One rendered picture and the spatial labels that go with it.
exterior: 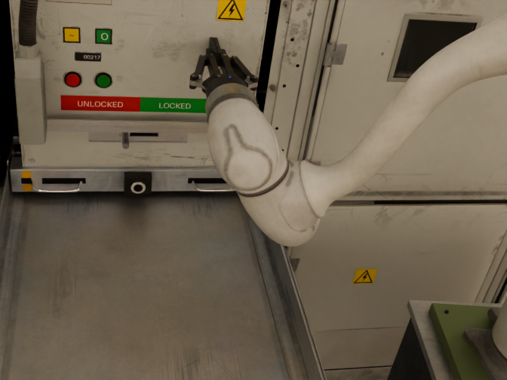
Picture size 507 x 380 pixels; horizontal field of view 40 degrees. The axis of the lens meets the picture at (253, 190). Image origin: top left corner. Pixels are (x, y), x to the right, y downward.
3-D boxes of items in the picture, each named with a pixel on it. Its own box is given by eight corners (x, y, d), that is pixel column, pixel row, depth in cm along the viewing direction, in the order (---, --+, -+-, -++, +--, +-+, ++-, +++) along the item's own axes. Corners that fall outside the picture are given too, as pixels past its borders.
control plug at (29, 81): (45, 145, 135) (41, 63, 125) (19, 145, 134) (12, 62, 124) (47, 124, 141) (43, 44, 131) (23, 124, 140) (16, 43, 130)
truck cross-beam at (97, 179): (253, 191, 164) (256, 170, 160) (11, 191, 152) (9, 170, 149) (250, 178, 168) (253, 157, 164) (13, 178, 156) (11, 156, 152)
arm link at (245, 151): (192, 111, 115) (227, 167, 123) (202, 166, 103) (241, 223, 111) (250, 82, 114) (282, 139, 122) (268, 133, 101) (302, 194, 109)
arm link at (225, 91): (257, 143, 121) (251, 125, 126) (264, 97, 116) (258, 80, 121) (205, 142, 119) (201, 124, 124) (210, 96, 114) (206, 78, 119)
